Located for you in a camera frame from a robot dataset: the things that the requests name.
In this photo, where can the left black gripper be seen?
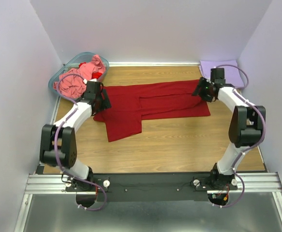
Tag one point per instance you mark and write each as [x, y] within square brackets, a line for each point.
[106, 103]

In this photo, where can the clear blue plastic bin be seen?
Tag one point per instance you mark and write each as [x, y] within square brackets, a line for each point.
[58, 79]

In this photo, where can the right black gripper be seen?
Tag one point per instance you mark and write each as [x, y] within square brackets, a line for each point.
[202, 82]

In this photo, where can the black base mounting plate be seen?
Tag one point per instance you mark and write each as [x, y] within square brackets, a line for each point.
[152, 187]

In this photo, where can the folded lavender t shirt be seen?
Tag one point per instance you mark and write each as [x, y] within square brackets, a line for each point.
[231, 74]

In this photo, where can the pink t shirt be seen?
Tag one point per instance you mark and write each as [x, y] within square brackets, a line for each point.
[75, 79]

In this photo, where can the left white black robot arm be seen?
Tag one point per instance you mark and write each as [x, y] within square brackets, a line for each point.
[58, 141]

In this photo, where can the dark red t shirt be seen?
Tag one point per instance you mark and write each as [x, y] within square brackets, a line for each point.
[130, 105]

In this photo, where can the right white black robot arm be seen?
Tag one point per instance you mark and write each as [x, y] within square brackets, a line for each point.
[246, 131]

